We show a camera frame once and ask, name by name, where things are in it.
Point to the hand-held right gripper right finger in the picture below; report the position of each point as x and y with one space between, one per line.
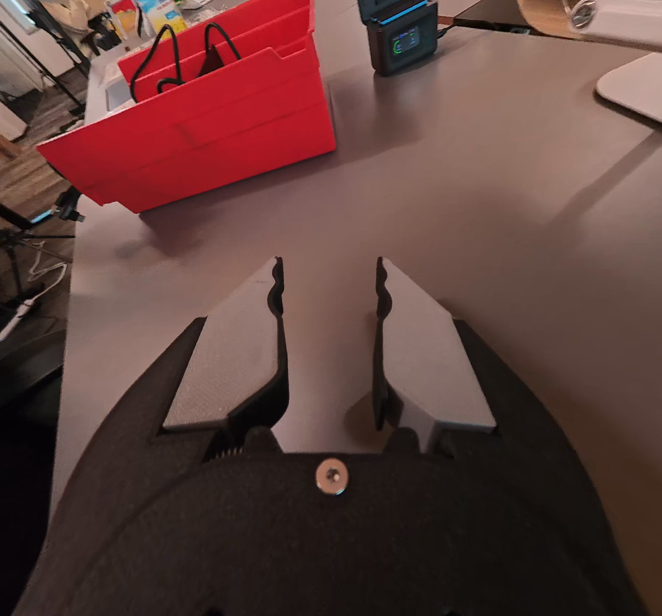
429 368

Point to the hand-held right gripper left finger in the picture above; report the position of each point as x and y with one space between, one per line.
232 362

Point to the red plastic bin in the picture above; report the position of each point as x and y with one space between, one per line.
207 140

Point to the black charging case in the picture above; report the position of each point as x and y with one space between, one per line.
403 42

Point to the silver display stand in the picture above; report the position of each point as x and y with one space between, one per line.
631 83

